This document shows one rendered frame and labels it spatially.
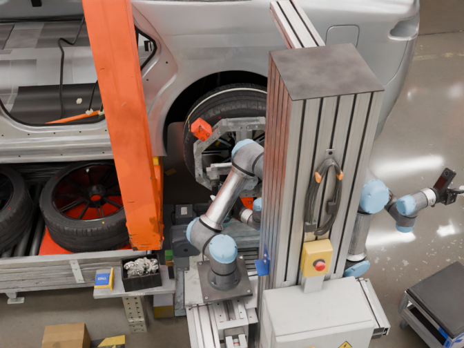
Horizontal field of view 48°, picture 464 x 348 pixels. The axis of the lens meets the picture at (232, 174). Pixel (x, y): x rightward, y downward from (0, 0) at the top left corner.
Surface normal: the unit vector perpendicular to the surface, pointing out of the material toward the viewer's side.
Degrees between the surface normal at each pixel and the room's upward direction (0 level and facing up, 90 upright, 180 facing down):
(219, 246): 7
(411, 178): 0
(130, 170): 90
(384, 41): 90
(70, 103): 0
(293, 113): 90
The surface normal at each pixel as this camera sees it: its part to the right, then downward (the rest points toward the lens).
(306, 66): 0.00, -0.73
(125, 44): 0.08, 0.68
